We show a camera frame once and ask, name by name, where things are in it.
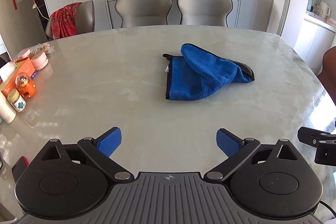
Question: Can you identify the orange globe toy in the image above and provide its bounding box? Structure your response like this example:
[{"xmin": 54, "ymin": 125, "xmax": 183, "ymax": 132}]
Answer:
[{"xmin": 15, "ymin": 73, "xmax": 36, "ymax": 98}]

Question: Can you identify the red patterned cloth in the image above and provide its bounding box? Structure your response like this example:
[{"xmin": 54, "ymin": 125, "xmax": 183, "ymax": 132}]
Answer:
[{"xmin": 51, "ymin": 2, "xmax": 82, "ymax": 41}]

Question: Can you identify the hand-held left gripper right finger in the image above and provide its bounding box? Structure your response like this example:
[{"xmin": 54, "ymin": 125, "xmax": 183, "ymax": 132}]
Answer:
[{"xmin": 203, "ymin": 128, "xmax": 299, "ymax": 182}]

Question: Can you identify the beige dining chair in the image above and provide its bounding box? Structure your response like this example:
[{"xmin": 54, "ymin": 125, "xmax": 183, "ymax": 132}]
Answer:
[
  {"xmin": 177, "ymin": 0, "xmax": 234, "ymax": 28},
  {"xmin": 45, "ymin": 0, "xmax": 95, "ymax": 41},
  {"xmin": 115, "ymin": 0, "xmax": 173, "ymax": 28}
]

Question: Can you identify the white bottle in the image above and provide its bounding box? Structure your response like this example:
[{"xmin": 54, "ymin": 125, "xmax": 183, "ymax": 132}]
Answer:
[{"xmin": 0, "ymin": 94, "xmax": 17, "ymax": 124}]

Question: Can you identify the pink round container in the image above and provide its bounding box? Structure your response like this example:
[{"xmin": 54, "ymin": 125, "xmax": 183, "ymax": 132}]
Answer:
[{"xmin": 31, "ymin": 53, "xmax": 49, "ymax": 71}]

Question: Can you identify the blue towel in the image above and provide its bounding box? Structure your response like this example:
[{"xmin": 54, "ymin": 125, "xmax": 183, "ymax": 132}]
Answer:
[{"xmin": 162, "ymin": 43, "xmax": 256, "ymax": 102}]

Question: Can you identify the small jar with flower label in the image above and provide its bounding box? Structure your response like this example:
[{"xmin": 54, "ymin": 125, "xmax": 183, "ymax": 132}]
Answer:
[{"xmin": 7, "ymin": 90, "xmax": 27, "ymax": 112}]

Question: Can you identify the white side counter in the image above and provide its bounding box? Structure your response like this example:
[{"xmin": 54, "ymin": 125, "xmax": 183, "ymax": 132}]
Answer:
[{"xmin": 294, "ymin": 11, "xmax": 336, "ymax": 75}]

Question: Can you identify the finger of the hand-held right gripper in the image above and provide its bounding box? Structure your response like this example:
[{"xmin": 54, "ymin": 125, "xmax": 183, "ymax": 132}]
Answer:
[
  {"xmin": 314, "ymin": 132, "xmax": 336, "ymax": 165},
  {"xmin": 298, "ymin": 126, "xmax": 332, "ymax": 146}
]

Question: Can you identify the orange tissue box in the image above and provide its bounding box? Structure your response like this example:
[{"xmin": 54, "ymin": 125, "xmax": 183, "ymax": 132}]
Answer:
[{"xmin": 0, "ymin": 57, "xmax": 36, "ymax": 97}]

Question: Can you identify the clear snack bag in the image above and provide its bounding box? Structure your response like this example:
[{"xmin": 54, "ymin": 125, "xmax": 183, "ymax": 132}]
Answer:
[{"xmin": 30, "ymin": 43, "xmax": 54, "ymax": 56}]

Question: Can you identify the white kettle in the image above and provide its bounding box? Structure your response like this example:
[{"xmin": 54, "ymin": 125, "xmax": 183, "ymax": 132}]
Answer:
[{"xmin": 312, "ymin": 1, "xmax": 331, "ymax": 20}]

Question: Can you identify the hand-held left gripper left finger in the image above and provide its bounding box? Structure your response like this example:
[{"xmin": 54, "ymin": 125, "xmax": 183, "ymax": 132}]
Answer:
[{"xmin": 39, "ymin": 127, "xmax": 134, "ymax": 182}]

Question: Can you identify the red phone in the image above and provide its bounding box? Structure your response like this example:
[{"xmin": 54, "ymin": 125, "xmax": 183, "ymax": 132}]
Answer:
[{"xmin": 11, "ymin": 156, "xmax": 29, "ymax": 185}]

